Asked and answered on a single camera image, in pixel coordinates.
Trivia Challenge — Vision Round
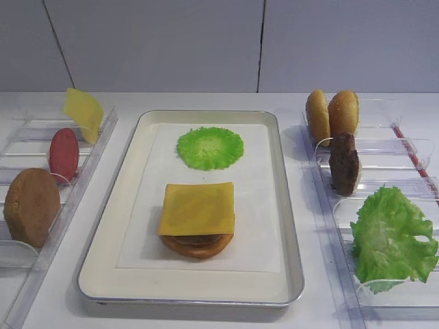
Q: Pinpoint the sesame top bun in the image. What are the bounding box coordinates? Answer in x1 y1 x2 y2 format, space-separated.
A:
305 89 331 147

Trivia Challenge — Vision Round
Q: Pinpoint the flat round lettuce leaf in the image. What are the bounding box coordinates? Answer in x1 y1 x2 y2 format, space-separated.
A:
177 127 244 171

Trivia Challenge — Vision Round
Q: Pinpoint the yellow cheese slice on burger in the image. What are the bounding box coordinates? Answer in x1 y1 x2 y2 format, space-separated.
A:
158 182 235 236

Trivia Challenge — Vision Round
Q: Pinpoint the meat patty on burger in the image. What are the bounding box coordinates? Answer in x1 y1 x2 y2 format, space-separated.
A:
172 234 224 247

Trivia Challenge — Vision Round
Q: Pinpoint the upright brown meat patty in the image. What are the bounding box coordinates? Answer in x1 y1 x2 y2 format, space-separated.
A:
329 132 359 197

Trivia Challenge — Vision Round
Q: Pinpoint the upright yellow cheese slice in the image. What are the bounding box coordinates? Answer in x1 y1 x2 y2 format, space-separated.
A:
63 88 104 144

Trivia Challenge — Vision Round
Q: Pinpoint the red tomato slice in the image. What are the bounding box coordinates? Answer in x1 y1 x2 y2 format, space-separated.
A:
49 128 80 184

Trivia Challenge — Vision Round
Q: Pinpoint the ruffled green lettuce leaf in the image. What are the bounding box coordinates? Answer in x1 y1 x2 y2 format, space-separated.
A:
351 186 438 294

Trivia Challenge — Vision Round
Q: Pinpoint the bottom burger bun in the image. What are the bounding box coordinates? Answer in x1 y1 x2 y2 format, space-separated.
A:
158 213 235 259

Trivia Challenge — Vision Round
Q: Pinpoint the white parchment paper sheet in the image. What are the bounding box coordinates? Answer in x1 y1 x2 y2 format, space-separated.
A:
117 123 281 273

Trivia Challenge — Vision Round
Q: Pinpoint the right bun in rack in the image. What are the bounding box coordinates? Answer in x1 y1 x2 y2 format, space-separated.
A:
328 90 359 137

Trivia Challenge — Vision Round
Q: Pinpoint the metal baking tray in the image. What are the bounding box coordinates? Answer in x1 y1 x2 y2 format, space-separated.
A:
78 110 304 307

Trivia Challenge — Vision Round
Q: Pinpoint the left clear acrylic rack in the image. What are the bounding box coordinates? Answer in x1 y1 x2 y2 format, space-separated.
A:
1 109 118 328

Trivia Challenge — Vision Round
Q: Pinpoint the clear acrylic rack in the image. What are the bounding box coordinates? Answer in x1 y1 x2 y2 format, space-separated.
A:
1 109 118 328
301 99 438 328

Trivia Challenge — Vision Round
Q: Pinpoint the right clear acrylic rack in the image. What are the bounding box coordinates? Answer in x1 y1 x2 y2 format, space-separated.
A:
301 99 438 328

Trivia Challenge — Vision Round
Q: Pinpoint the brown bun in left rack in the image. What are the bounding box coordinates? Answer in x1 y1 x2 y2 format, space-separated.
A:
3 168 60 247

